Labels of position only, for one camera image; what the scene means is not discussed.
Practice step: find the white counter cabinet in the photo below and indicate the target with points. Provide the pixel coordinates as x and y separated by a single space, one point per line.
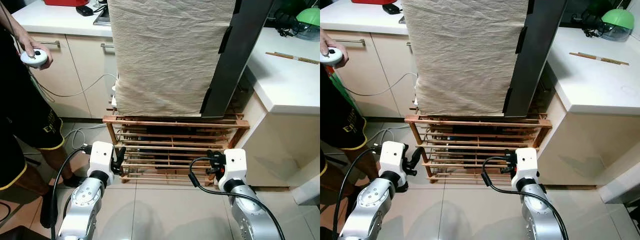
285 90
595 95

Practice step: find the red box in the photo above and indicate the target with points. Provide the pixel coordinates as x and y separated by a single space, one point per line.
65 2
374 1

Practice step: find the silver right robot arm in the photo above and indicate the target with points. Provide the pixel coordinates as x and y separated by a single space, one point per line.
542 215
250 215

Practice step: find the white round controller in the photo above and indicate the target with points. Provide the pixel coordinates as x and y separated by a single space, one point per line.
334 57
34 58

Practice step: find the dark grey appliance panel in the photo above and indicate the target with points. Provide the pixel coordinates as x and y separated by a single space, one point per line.
535 55
240 55

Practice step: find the paper-wrapped wooden chopsticks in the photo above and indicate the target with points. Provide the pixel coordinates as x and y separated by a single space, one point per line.
292 57
599 58

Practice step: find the person in black shorts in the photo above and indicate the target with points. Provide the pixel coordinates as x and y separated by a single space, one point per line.
340 115
25 110

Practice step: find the person's bare hand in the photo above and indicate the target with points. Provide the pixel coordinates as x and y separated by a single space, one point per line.
30 46
327 45

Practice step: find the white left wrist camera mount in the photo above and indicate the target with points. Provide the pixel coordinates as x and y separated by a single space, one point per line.
392 156
102 156

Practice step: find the beige kitchen cabinet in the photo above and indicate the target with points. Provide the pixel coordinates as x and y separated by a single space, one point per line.
70 65
380 60

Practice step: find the wooden slatted rack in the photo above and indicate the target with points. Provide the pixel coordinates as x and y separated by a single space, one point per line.
475 122
170 122

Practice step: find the beige wrinkled cloth cover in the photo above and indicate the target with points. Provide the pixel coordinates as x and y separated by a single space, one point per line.
165 55
465 55

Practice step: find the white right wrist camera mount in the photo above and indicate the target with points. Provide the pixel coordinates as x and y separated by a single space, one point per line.
527 162
234 162

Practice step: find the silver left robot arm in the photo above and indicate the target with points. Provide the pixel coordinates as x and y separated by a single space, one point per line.
372 205
82 205

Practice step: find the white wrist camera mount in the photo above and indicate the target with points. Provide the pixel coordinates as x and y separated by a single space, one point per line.
392 156
234 162
527 162
102 156

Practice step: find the green dome lid bowl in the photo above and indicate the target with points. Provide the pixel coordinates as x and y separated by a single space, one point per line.
308 20
617 22

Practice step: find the small black device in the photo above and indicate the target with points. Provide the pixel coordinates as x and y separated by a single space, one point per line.
391 9
85 10

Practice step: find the person's bare forearm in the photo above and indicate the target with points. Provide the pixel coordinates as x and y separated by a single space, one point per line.
9 15

